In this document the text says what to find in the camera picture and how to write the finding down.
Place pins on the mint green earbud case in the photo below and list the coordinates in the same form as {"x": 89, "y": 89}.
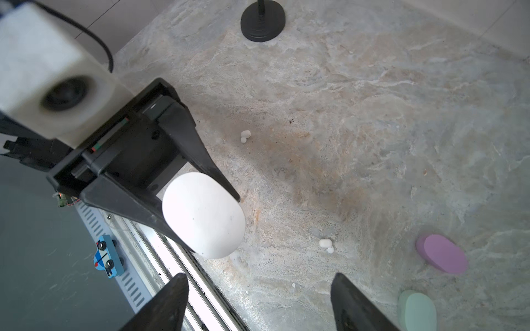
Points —
{"x": 416, "y": 311}

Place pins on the purple earbud case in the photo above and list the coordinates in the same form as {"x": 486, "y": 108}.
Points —
{"x": 442, "y": 254}

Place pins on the black microphone stand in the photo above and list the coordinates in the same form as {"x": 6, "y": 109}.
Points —
{"x": 263, "y": 21}

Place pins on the aluminium frame rail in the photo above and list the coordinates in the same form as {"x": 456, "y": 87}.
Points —
{"x": 152, "y": 261}

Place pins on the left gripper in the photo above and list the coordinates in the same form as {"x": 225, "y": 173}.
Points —
{"x": 134, "y": 147}

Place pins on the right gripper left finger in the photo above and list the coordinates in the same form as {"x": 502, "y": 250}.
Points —
{"x": 166, "y": 310}

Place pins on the white earbud case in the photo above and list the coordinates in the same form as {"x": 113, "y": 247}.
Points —
{"x": 204, "y": 215}

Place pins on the white earbud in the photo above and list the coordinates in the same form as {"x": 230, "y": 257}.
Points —
{"x": 327, "y": 244}
{"x": 245, "y": 136}

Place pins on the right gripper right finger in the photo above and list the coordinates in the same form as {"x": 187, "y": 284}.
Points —
{"x": 353, "y": 310}

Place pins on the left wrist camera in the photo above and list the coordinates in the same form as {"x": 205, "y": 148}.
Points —
{"x": 49, "y": 83}

